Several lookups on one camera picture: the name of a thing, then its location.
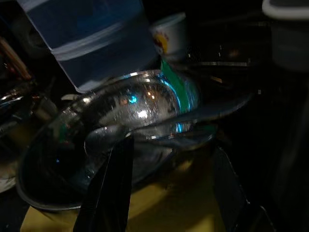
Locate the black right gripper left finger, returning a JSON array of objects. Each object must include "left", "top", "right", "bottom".
[{"left": 73, "top": 134, "right": 135, "bottom": 232}]

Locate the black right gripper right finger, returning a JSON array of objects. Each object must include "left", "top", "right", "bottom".
[{"left": 211, "top": 144, "right": 275, "bottom": 232}]

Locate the yellow plate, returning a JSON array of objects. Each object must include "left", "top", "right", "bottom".
[{"left": 20, "top": 149, "right": 229, "bottom": 232}]

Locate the green plastic piece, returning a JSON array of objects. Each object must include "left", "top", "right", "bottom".
[{"left": 159, "top": 58, "right": 193, "bottom": 116}]

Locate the blue and white plastic container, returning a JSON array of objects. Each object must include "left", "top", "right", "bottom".
[{"left": 16, "top": 0, "right": 159, "bottom": 94}]

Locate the white printed mug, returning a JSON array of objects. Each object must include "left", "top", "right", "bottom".
[{"left": 149, "top": 12, "right": 188, "bottom": 63}]

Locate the white appliance cord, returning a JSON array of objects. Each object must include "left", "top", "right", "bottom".
[{"left": 262, "top": 0, "right": 309, "bottom": 19}]

